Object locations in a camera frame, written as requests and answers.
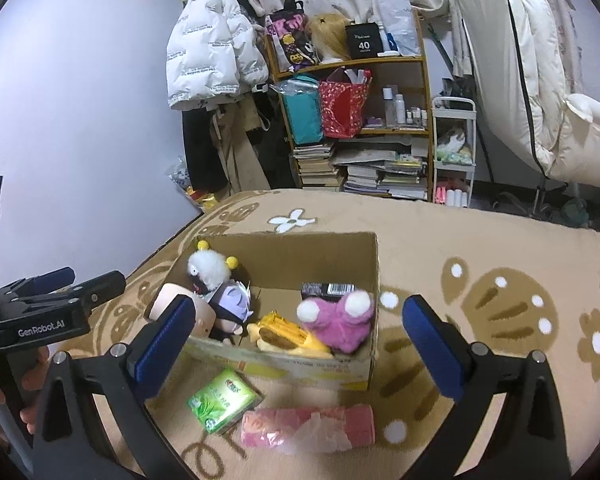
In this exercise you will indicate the beige trousers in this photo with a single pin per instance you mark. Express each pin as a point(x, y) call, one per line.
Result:
point(242, 155)

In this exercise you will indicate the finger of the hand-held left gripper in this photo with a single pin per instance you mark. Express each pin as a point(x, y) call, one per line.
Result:
point(97, 285)
point(50, 278)

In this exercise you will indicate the pink packet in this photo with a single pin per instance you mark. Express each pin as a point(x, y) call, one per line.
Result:
point(280, 425)

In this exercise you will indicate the white fluffy plush toy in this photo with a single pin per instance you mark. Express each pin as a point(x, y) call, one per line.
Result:
point(207, 267)

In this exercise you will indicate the black coat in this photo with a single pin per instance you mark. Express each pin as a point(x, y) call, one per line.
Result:
point(197, 155)

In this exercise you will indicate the stack of books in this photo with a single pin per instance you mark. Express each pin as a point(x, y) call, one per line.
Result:
point(315, 165)

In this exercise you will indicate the pink swirl roll plush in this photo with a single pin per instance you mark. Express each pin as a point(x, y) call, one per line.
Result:
point(172, 307)

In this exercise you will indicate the blond wig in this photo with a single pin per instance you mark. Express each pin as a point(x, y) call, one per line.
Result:
point(330, 37)

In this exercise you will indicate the wooden shelf unit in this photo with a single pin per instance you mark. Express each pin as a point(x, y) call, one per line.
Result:
point(422, 75)

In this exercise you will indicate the black packet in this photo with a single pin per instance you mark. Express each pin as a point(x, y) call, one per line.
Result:
point(327, 288)

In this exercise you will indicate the white trolley cart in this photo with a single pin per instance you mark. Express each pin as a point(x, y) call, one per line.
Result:
point(455, 107)

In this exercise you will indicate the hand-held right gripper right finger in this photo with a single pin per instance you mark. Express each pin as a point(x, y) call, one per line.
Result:
point(432, 350)

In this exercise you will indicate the red patterned bag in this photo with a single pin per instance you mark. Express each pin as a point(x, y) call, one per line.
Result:
point(342, 110)

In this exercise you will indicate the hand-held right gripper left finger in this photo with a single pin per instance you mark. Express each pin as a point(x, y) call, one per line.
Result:
point(162, 347)

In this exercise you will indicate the plastic bag of toys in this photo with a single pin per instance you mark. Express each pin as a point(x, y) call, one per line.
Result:
point(185, 180)

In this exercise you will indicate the white puffer jacket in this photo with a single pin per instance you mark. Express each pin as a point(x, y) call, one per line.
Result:
point(205, 45)

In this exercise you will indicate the pink bear plush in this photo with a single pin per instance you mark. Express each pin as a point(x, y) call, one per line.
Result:
point(340, 322)

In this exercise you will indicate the person's left hand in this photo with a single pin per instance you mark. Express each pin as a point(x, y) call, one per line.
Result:
point(34, 364)

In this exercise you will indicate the yellow dog plush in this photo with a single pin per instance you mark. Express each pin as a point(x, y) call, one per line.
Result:
point(285, 337)

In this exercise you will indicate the clear plastic bag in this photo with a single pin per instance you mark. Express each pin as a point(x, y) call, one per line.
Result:
point(397, 22)

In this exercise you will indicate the green tissue pack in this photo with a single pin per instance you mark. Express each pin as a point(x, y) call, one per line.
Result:
point(222, 400)

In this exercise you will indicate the black box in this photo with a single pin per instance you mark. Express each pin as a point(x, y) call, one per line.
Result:
point(363, 42)

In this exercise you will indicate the row of small bottles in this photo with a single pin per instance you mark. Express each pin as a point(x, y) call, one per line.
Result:
point(397, 107)

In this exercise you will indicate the teal bag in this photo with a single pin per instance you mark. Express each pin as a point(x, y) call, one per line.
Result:
point(302, 115)

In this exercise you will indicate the brown flower print blanket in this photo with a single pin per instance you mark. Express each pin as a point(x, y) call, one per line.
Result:
point(480, 240)

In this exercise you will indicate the black purple print bag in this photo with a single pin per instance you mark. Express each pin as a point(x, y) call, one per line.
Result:
point(290, 40)

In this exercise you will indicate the cardboard box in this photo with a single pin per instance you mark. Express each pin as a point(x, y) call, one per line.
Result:
point(290, 260)

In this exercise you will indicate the white-haired plush doll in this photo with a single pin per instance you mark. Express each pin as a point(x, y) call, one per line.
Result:
point(232, 307)

